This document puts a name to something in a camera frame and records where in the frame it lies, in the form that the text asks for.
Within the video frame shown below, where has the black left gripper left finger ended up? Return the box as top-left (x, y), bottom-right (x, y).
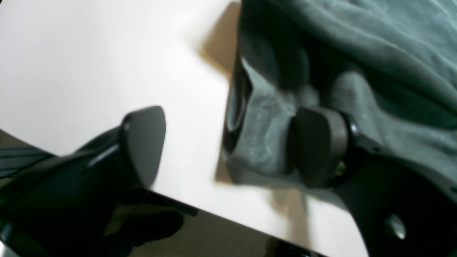
top-left (1, 106), bottom-right (166, 257)

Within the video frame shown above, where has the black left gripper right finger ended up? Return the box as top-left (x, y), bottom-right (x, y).
top-left (291, 107), bottom-right (457, 257)

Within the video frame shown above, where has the grey t-shirt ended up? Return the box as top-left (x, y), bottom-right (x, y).
top-left (222, 0), bottom-right (456, 202)

